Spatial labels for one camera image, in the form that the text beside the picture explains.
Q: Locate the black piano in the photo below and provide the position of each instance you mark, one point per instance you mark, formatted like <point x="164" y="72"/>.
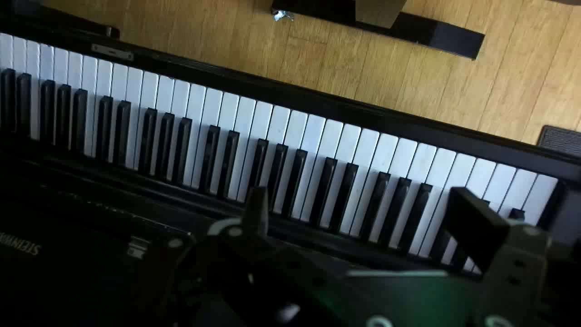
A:
<point x="182" y="200"/>

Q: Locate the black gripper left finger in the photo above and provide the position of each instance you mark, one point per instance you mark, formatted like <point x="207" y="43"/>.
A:
<point x="258" y="212"/>

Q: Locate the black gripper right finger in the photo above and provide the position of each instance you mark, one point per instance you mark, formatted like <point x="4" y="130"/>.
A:
<point x="478" y="227"/>

